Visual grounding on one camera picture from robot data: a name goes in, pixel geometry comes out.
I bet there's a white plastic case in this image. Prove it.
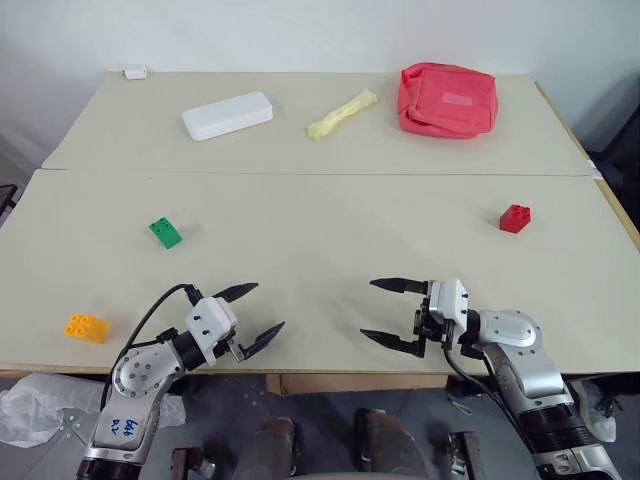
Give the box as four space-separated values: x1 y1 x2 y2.
180 90 276 144

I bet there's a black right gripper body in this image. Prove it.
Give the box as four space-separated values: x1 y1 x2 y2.
412 293 462 352

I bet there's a dark metal bracket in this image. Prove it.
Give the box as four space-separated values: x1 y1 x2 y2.
446 431 485 475

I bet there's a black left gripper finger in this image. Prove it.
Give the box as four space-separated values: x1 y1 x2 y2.
211 282 261 303
238 321 287 362

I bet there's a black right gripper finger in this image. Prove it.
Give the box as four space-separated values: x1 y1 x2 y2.
369 277 430 298
359 328 428 360

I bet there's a crumpled white plastic bag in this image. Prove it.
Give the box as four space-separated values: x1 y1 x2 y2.
568 378 620 445

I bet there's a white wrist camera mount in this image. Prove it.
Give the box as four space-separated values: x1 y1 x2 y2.
428 278 474 347
185 296 239 367

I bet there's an orange toy brick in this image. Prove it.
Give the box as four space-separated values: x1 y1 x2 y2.
62 312 112 346

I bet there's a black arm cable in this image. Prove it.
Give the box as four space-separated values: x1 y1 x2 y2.
439 342 537 444
99 283 204 409

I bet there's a red fabric pouch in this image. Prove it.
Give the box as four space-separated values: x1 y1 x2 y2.
396 61 500 141

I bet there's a red toy brick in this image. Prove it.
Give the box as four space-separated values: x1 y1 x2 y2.
498 202 534 235

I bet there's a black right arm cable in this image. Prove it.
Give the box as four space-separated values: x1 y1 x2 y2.
439 342 537 444

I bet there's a pale yellow bone toy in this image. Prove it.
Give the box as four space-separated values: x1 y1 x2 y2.
305 87 380 143

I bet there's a dark rounded shape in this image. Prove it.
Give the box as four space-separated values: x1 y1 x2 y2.
353 407 427 480
246 417 304 480

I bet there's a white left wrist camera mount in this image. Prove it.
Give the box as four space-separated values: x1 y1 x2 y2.
185 296 239 367

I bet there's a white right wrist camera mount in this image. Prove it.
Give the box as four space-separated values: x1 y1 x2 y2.
428 278 474 347

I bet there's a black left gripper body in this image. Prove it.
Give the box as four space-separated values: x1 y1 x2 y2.
215 334 253 365

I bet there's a green toy brick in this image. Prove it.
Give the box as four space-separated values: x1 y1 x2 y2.
147 215 185 251

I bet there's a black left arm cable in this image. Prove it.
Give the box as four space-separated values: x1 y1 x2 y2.
99 283 204 409

